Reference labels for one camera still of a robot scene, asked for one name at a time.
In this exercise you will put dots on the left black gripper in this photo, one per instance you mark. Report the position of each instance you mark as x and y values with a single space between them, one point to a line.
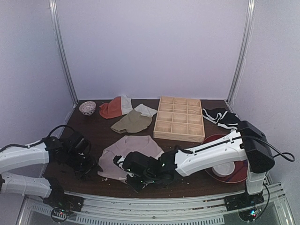
82 169

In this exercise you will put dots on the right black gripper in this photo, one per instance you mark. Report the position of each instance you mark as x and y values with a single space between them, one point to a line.
126 166

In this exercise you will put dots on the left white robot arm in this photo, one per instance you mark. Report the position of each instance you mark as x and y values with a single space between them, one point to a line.
15 156

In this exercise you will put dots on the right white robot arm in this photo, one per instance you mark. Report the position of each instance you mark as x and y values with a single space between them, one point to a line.
247 143

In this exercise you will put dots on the olive green underwear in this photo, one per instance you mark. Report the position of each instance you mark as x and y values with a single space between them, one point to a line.
135 121

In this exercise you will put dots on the orange underwear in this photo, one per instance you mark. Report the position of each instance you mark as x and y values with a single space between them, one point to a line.
119 106

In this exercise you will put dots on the small patterned bowl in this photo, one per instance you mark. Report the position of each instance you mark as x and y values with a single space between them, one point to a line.
87 108

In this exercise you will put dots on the wooden compartment tray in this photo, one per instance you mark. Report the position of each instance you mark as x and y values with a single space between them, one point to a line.
179 119

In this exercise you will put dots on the white bowl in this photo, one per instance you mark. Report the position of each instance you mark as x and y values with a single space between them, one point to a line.
224 170

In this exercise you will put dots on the black and white garment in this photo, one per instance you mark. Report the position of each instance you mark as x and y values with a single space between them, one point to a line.
222 118

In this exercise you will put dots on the round red tray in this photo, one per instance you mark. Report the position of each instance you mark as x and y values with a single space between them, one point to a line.
239 174

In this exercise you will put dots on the front aluminium rail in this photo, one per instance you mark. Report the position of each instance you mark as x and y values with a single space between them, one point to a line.
186 209

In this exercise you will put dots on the left aluminium frame post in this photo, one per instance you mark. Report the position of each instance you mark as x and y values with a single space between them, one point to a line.
61 49

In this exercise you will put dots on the aluminium frame post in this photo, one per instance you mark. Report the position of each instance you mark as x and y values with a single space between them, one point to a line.
61 49
243 51

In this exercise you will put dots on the right aluminium frame post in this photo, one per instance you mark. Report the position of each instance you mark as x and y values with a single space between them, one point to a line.
243 51

